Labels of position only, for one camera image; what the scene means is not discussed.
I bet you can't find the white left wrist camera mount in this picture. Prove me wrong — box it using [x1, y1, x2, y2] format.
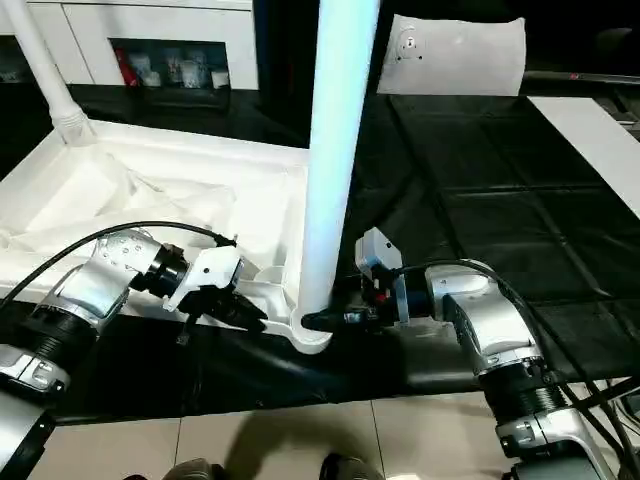
[162, 247, 244, 314]

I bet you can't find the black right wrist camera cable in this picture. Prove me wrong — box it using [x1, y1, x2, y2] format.
[394, 259, 640, 466]

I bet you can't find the white plastic table leg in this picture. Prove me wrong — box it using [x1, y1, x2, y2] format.
[7, 0, 99, 146]
[297, 0, 381, 334]

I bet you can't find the white cabinet with glass doors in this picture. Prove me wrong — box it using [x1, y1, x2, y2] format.
[0, 0, 261, 91]

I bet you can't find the black padded work mat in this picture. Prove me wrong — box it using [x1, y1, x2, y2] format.
[0, 82, 640, 426]

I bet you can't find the black left wrist camera cable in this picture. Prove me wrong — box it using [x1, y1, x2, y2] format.
[0, 223, 239, 306]

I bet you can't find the red bottle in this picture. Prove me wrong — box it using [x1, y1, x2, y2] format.
[114, 47, 131, 86]

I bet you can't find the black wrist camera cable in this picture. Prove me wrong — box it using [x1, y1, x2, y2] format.
[0, 223, 239, 306]
[394, 259, 640, 466]

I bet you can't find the white flat board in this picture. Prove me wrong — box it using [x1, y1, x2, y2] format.
[527, 96, 640, 221]

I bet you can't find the white jar with blue print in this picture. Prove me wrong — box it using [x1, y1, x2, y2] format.
[179, 58, 202, 89]

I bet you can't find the black metal bar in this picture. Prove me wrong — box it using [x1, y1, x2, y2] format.
[574, 374, 640, 406]

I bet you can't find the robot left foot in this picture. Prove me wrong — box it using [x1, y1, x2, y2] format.
[167, 457, 226, 480]

